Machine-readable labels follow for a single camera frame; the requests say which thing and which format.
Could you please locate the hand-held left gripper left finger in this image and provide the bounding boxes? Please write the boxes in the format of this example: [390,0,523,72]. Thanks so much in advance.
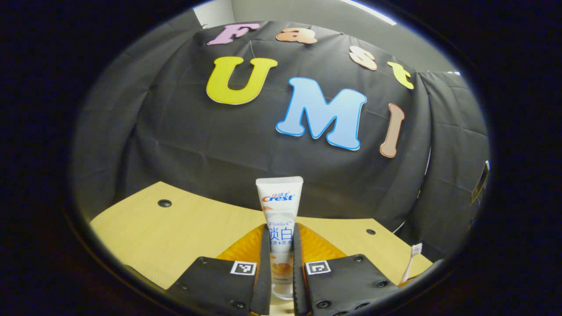
[167,224,272,316]

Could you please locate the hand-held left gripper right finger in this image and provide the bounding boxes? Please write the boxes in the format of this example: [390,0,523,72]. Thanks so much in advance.
[292,223,400,316]

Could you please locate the white toothpaste tube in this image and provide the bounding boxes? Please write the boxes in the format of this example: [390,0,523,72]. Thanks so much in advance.
[256,176,304,300]

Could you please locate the white toothbrush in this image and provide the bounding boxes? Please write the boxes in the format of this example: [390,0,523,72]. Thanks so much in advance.
[399,244,423,286]

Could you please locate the wooden desktop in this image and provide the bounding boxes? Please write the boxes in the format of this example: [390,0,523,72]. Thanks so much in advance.
[90,181,433,316]

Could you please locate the black backdrop cloth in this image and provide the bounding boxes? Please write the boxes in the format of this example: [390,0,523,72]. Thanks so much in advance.
[70,9,490,264]

